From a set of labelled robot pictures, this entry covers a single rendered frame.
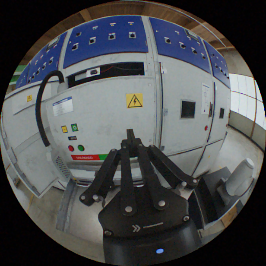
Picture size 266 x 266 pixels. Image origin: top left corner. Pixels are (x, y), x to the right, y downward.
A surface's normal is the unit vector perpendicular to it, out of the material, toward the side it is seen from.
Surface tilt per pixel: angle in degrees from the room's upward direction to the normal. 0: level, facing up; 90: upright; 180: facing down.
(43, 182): 90
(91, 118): 90
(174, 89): 90
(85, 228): 0
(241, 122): 90
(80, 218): 0
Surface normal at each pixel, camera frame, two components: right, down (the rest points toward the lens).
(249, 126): -0.99, 0.10
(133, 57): 0.11, 0.40
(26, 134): 0.93, 0.10
